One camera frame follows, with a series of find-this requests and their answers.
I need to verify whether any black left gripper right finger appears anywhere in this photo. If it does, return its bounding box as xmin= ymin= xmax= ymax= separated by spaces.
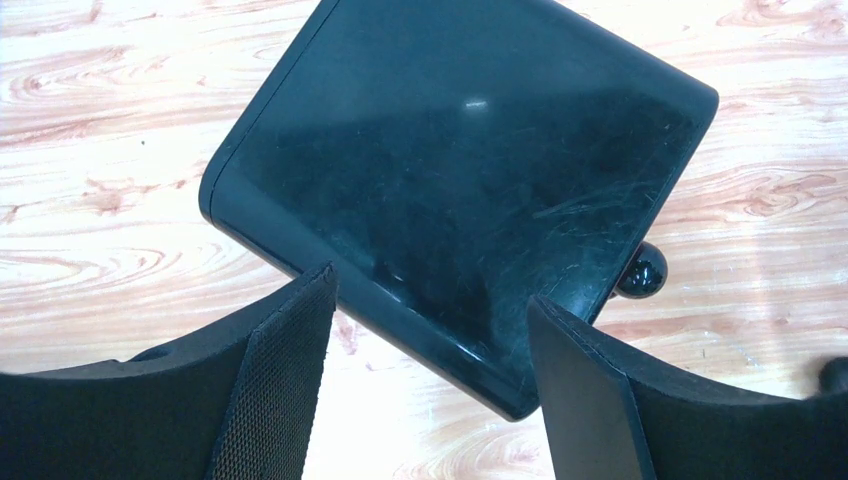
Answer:
xmin=527 ymin=297 xmax=847 ymax=479

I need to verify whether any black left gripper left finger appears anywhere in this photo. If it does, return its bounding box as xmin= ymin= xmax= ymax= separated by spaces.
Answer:
xmin=1 ymin=264 xmax=338 ymax=479

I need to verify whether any black drawer organizer box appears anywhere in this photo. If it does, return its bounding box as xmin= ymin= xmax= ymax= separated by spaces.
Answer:
xmin=198 ymin=1 xmax=719 ymax=421

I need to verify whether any black round drawer knob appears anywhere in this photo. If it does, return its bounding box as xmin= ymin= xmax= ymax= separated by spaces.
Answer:
xmin=611 ymin=241 xmax=669 ymax=300

